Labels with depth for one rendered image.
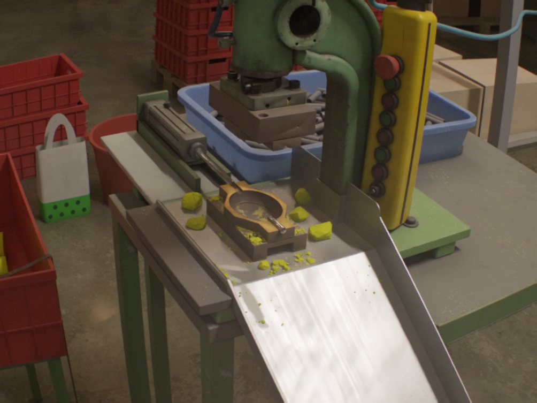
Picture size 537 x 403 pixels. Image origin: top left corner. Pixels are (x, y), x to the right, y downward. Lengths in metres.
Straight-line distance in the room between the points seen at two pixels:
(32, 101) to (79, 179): 0.54
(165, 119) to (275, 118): 0.45
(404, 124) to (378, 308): 0.29
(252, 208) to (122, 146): 0.38
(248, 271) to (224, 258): 0.05
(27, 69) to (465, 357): 2.61
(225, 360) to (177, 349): 1.43
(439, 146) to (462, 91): 1.10
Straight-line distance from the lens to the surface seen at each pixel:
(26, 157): 3.72
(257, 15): 1.07
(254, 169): 1.43
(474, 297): 1.23
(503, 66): 2.64
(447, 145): 1.68
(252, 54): 1.09
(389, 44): 1.20
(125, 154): 1.51
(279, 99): 1.11
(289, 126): 1.10
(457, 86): 2.77
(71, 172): 3.28
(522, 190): 1.63
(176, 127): 1.46
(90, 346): 2.60
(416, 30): 1.18
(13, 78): 3.96
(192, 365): 2.52
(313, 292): 1.15
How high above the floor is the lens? 1.62
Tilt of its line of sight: 27 degrees down
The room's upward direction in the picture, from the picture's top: 3 degrees clockwise
